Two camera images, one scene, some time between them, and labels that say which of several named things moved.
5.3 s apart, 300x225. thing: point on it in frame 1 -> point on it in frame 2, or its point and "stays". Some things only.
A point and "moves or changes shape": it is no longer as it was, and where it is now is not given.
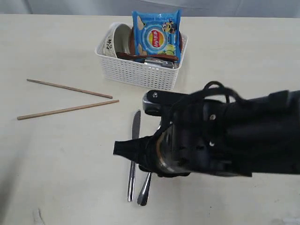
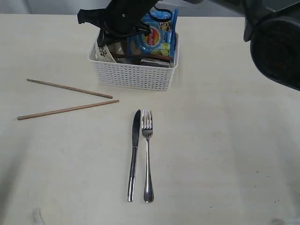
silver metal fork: x=143 y=195 -> x=147 y=131
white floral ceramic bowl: x=115 y=39 moves or changes shape
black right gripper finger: x=155 y=102 -> x=106 y=36
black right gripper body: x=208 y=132 -> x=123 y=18
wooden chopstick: x=62 y=86 stays
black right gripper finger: x=143 y=151 -> x=100 y=18
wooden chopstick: x=34 y=116 stays
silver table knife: x=135 y=136 stays
